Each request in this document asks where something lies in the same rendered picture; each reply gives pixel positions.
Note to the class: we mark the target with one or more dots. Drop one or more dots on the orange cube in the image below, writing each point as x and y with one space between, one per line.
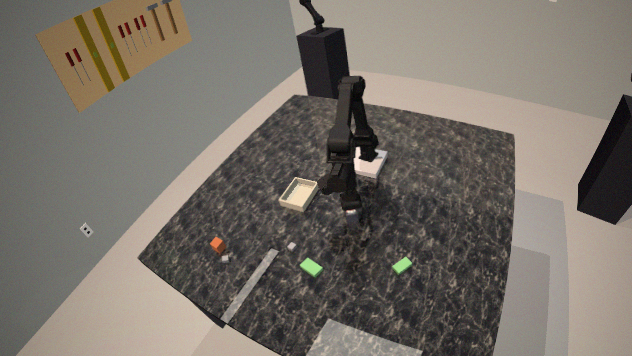
218 245

